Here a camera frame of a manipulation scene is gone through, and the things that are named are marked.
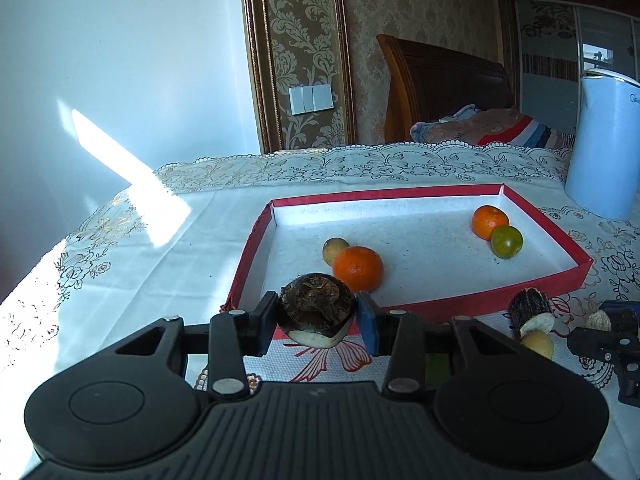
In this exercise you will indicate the brown wooden headboard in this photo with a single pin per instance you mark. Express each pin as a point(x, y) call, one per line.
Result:
point(440, 90)

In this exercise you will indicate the red cardboard tray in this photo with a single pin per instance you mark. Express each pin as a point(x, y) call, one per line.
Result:
point(425, 240)

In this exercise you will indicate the striped pillow and bedding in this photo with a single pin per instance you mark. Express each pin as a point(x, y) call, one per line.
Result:
point(480, 129)

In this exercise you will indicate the framed gold floral wall panel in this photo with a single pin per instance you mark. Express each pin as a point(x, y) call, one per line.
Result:
point(300, 35)

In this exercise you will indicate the light blue cloth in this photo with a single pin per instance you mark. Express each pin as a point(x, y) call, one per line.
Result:
point(450, 117)

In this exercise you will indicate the tan yellow round fruit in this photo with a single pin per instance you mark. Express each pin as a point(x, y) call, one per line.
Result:
point(539, 344)

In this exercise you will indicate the orange tangerine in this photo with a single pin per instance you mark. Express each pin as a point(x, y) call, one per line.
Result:
point(357, 267)
point(487, 220)

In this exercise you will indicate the light blue electric kettle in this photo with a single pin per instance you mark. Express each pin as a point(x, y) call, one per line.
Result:
point(605, 160)

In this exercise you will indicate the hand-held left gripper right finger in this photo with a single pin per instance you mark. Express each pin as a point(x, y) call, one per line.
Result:
point(367, 322)

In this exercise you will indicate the yellow-green round fruit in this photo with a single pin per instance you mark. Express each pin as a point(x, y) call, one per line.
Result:
point(506, 242)

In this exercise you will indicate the white wall light switch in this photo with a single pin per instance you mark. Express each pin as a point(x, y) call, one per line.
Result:
point(310, 99)

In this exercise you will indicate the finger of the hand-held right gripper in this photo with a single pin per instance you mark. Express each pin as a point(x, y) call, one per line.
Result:
point(600, 345)
point(625, 315)

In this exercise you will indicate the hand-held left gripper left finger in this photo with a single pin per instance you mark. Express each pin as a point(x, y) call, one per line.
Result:
point(262, 325)

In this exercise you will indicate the small brown-yellow round fruit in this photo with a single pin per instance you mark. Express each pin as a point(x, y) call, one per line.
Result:
point(334, 249)

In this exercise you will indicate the folded bedding pile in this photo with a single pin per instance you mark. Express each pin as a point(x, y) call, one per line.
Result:
point(530, 132)

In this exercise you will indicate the sliding door wardrobe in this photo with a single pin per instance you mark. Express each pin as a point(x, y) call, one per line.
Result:
point(550, 60)

